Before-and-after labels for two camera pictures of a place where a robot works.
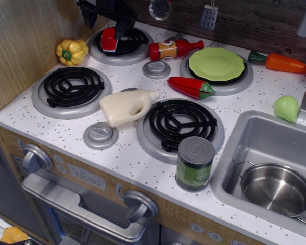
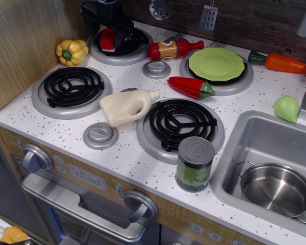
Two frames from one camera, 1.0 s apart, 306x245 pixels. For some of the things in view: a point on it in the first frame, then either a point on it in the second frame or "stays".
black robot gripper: (121, 9) to (109, 11)
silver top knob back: (156, 69) stays
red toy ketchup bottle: (172, 49) stays
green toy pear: (286, 107) stays
